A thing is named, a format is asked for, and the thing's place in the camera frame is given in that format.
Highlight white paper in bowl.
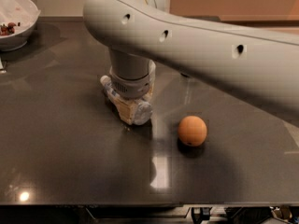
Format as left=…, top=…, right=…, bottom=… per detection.
left=0, top=0, right=40, bottom=25

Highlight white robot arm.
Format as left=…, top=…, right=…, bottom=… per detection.
left=83, top=0, right=299, bottom=124

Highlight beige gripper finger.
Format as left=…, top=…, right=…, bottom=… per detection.
left=143, top=85, right=154, bottom=102
left=108, top=93, right=136, bottom=125

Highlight white bowl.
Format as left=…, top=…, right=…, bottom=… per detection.
left=0, top=0, right=42, bottom=52

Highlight clear blue-label plastic bottle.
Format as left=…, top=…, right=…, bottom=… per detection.
left=99, top=75, right=154, bottom=126

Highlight orange fruit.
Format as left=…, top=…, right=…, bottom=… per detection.
left=178, top=116, right=207, bottom=147

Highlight red berries in bowl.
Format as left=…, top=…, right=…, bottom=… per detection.
left=0, top=22, right=20, bottom=36

